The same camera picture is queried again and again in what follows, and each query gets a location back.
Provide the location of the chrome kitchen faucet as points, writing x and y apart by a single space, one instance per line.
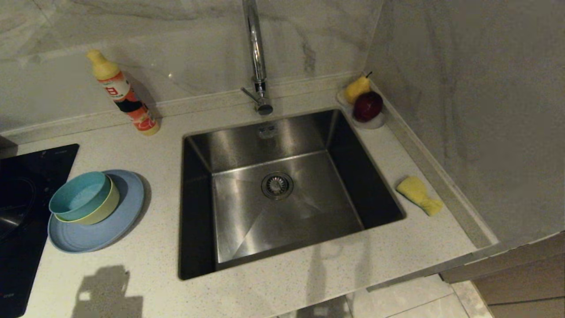
257 53

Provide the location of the yellow sponge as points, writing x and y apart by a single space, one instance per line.
417 192

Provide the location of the blue plate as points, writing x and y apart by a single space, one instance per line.
128 203

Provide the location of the orange white dish soap bottle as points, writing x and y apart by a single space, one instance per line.
121 90

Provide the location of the yellow bowl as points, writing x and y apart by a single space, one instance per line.
108 207

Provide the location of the teal bowl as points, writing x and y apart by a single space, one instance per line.
79 196

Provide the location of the stainless steel sink basin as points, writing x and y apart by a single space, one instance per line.
282 221

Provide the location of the round metal drain strainer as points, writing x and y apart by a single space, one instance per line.
277 185

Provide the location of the small white fruit dish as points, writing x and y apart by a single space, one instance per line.
373 124

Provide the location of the dark red apple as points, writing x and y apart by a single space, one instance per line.
367 107

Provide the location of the yellow pear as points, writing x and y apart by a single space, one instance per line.
355 88

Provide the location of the black induction cooktop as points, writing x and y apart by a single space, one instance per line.
26 185

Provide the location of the wooden cabinet front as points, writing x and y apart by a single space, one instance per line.
521 282

